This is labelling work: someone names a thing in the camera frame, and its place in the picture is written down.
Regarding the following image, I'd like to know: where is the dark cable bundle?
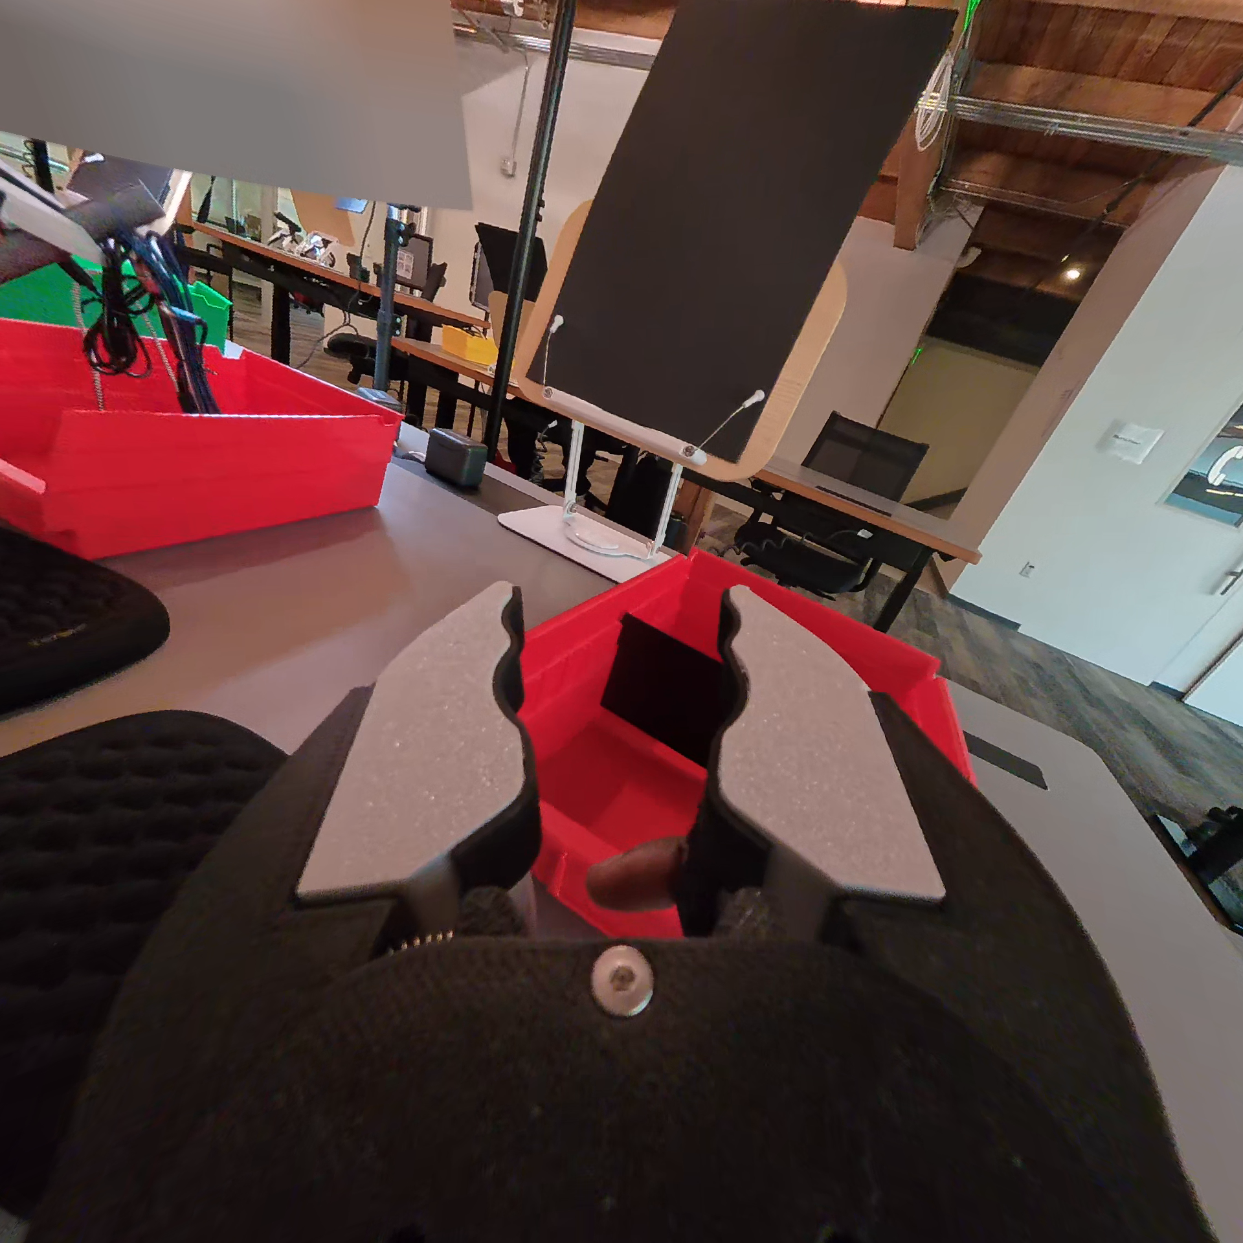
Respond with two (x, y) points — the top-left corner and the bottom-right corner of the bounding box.
(143, 230), (213, 415)

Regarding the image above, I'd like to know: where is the black board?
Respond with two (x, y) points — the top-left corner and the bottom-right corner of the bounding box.
(524, 0), (960, 466)

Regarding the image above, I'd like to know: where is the small dark grey case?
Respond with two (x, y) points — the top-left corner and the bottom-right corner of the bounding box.
(423, 427), (489, 489)

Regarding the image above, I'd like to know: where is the phone icon glass panel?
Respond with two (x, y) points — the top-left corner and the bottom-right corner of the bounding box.
(1162, 405), (1243, 532)

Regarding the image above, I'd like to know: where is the white cable coil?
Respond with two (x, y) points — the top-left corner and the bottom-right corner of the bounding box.
(910, 46), (964, 154)

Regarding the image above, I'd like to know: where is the black mesh cushion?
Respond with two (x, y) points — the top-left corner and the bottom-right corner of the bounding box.
(0, 524), (171, 718)
(0, 708), (292, 1219)

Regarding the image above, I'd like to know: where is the black rectangular device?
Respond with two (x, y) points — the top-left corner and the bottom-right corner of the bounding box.
(599, 613), (727, 769)

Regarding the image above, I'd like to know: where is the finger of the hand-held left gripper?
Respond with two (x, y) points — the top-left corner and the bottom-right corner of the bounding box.
(66, 158), (176, 237)
(0, 163), (90, 256)

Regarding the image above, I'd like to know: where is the small red bin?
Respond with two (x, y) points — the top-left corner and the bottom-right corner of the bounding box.
(514, 547), (975, 941)

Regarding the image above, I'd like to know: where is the black cable bundle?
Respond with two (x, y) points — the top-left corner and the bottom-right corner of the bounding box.
(81, 233), (149, 380)

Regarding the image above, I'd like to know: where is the wood-edged desk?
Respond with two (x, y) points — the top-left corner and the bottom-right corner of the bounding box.
(679, 454), (984, 634)

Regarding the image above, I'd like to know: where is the large red bin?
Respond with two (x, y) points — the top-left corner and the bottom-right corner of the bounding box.
(0, 314), (405, 562)

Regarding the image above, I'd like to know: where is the black vertical pole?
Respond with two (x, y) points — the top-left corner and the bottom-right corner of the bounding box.
(481, 0), (576, 458)

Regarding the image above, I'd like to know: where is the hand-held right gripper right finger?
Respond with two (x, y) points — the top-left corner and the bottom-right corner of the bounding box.
(699, 584), (950, 936)

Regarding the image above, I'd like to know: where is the green bin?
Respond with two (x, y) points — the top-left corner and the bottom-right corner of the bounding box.
(0, 253), (234, 343)

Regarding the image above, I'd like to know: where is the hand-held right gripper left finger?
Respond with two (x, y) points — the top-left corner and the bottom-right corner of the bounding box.
(294, 580), (542, 914)

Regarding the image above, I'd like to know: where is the wooden background desk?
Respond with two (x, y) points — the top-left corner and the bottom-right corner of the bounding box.
(189, 217), (486, 336)

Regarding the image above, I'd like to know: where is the black light stand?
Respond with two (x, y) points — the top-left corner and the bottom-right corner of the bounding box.
(373, 202), (420, 395)

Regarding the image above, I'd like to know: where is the person's right hand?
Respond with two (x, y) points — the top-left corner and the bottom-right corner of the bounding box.
(586, 839), (692, 911)

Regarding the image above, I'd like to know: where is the black monitor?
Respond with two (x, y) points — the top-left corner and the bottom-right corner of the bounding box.
(474, 222), (550, 314)

